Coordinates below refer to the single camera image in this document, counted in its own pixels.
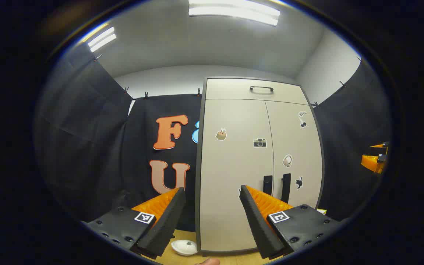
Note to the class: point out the double-door shoe cabinet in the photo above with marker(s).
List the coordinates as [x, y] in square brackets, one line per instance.
[234, 88]

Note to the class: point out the shoe cabinet door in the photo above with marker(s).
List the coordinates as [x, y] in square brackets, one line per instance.
[230, 184]
[296, 147]

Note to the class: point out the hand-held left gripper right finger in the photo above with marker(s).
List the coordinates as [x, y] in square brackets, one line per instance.
[258, 228]

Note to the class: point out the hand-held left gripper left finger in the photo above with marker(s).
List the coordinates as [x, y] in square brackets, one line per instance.
[162, 228]

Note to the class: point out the beige cabinet drawer front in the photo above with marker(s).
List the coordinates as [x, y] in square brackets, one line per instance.
[226, 90]

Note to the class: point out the white round object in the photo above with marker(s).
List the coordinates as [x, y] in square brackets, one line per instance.
[184, 247]

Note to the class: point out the black backdrop cloth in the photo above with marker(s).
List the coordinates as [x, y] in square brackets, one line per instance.
[87, 140]

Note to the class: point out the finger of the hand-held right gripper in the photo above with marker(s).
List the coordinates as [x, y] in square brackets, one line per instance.
[372, 162]
[383, 145]

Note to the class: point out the small ceiling light panel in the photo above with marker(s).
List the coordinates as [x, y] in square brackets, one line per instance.
[102, 39]

